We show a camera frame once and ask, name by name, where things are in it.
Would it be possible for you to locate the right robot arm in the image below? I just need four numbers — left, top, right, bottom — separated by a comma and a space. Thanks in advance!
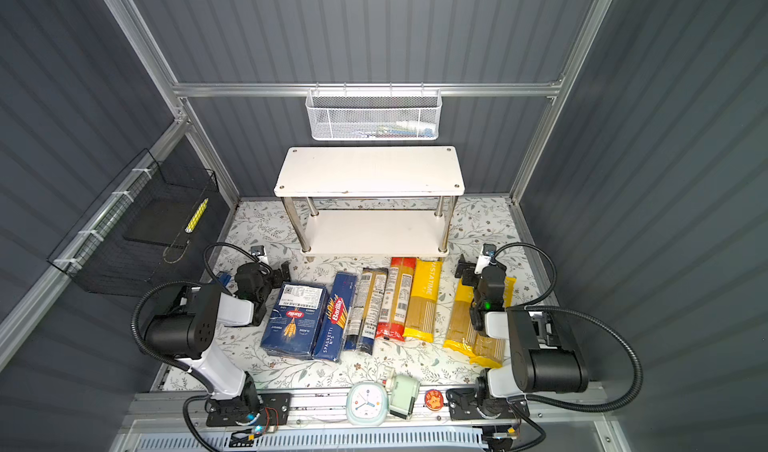
444, 255, 589, 402

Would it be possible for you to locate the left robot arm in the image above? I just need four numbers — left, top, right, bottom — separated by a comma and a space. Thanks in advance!
131, 259, 290, 401

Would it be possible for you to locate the wide blue Barilla pasta box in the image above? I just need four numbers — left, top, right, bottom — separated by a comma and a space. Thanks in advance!
260, 283, 329, 360

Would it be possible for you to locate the white two-tier shelf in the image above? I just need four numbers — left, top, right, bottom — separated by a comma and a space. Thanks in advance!
274, 145, 465, 257

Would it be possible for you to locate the yellow Pastatime spaghetti bag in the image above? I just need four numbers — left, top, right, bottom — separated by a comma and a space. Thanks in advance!
404, 259, 443, 343

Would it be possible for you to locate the narrow blue Barilla spaghetti box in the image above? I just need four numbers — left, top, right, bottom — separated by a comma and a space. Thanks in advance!
312, 272, 358, 362

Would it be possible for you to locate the yellow green marker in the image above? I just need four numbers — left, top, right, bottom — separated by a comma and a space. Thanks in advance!
184, 198, 209, 234

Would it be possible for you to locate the red-ended spaghetti bag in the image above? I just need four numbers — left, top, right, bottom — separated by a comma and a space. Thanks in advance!
375, 257, 416, 341

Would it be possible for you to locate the blue-ended clear spaghetti bag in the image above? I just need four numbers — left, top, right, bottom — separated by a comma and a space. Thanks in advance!
343, 267, 388, 354

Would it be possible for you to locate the red round badge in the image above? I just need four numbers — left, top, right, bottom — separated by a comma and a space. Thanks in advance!
424, 389, 445, 412

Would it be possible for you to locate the mint green timer device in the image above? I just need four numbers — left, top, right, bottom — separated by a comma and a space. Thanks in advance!
386, 374, 420, 420

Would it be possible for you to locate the white tube in basket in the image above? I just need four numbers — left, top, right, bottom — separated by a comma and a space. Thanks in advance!
395, 120, 437, 136

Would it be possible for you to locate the mint alarm clock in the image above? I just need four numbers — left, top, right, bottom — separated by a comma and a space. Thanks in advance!
345, 382, 389, 427

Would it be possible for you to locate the blue handled tool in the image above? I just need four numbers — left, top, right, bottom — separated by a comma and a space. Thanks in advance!
216, 271, 232, 288

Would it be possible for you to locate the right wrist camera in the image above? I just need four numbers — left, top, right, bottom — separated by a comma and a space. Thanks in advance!
475, 243, 497, 274

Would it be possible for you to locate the black corrugated right cable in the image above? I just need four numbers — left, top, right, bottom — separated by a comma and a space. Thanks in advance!
494, 241, 644, 414

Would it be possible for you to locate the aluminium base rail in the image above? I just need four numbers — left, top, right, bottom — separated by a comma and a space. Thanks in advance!
120, 382, 607, 434

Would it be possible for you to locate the black wire basket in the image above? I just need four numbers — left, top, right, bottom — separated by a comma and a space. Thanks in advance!
48, 154, 228, 297

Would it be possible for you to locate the white wire mesh basket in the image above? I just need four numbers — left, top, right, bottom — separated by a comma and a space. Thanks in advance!
305, 90, 443, 141

